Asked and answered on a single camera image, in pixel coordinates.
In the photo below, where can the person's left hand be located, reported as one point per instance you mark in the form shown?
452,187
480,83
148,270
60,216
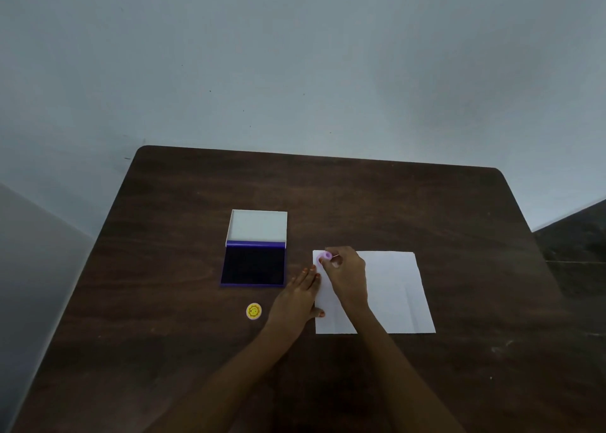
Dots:
293,302

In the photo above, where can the person's right hand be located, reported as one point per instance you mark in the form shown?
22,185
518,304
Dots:
348,276

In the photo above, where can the person's right fingers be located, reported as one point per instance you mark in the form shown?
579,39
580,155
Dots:
334,257

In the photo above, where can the person's left thumb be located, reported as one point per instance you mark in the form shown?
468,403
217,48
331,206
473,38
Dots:
318,313

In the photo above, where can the small purple round stamp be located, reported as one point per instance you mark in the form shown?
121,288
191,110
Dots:
325,256

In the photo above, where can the white paper sheet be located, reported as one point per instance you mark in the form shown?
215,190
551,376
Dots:
395,295

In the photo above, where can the person's left forearm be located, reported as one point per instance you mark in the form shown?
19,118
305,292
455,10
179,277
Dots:
227,380

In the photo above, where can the person's right forearm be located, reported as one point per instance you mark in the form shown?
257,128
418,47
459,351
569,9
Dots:
402,376

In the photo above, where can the yellow smiley stamp cap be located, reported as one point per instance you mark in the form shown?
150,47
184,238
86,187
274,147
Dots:
253,311

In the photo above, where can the purple ink pad case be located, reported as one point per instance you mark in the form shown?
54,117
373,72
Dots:
255,250

